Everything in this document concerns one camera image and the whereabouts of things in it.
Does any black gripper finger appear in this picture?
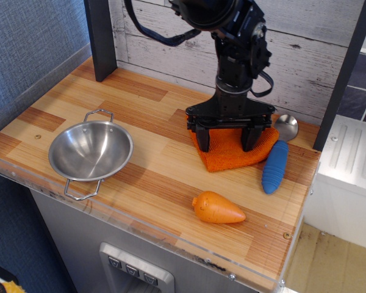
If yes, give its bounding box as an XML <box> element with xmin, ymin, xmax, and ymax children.
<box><xmin>196</xmin><ymin>128</ymin><xmax>210</xmax><ymax>152</ymax></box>
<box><xmin>241</xmin><ymin>127</ymin><xmax>263</xmax><ymax>152</ymax></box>

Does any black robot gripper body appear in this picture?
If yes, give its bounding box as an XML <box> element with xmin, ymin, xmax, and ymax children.
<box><xmin>186</xmin><ymin>92</ymin><xmax>275</xmax><ymax>131</ymax></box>

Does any orange knitted towel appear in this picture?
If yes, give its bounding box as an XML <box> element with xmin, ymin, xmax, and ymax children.
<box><xmin>189</xmin><ymin>127</ymin><xmax>279</xmax><ymax>172</ymax></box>

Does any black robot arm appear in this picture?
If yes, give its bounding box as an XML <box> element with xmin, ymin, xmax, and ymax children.
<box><xmin>171</xmin><ymin>1</ymin><xmax>275</xmax><ymax>152</ymax></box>

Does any orange plastic carrot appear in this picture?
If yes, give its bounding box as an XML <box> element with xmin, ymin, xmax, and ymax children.
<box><xmin>192</xmin><ymin>191</ymin><xmax>246</xmax><ymax>224</ymax></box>

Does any white toy sink unit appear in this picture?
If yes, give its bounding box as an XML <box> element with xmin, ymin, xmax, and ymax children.
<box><xmin>304</xmin><ymin>115</ymin><xmax>366</xmax><ymax>248</ymax></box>

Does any grey toy fridge cabinet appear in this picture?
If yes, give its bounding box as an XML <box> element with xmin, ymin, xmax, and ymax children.
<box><xmin>31</xmin><ymin>190</ymin><xmax>254</xmax><ymax>292</ymax></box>

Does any silver dispenser button panel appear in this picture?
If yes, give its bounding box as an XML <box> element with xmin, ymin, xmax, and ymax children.
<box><xmin>99</xmin><ymin>242</ymin><xmax>175</xmax><ymax>292</ymax></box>

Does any yellow black object corner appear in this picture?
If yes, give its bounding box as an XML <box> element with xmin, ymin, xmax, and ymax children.
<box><xmin>0</xmin><ymin>267</ymin><xmax>26</xmax><ymax>293</ymax></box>

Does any blue handled metal spoon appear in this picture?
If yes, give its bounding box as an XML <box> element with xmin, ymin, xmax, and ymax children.
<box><xmin>262</xmin><ymin>115</ymin><xmax>298</xmax><ymax>194</ymax></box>

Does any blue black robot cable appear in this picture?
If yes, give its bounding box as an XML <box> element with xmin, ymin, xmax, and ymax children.
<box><xmin>123</xmin><ymin>0</ymin><xmax>202</xmax><ymax>47</ymax></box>

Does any steel bowl with handles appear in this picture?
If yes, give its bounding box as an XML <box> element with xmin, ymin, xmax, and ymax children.
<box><xmin>48</xmin><ymin>109</ymin><xmax>134</xmax><ymax>201</ymax></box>

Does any dark right vertical post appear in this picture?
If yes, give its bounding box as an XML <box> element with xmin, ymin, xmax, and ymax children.
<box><xmin>313</xmin><ymin>1</ymin><xmax>366</xmax><ymax>151</ymax></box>

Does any dark vertical post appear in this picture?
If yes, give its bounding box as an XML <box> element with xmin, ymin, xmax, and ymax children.
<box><xmin>313</xmin><ymin>1</ymin><xmax>366</xmax><ymax>151</ymax></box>
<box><xmin>84</xmin><ymin>0</ymin><xmax>117</xmax><ymax>82</ymax></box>

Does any dark left vertical post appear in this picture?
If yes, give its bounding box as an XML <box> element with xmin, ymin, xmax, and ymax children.
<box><xmin>84</xmin><ymin>0</ymin><xmax>117</xmax><ymax>82</ymax></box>

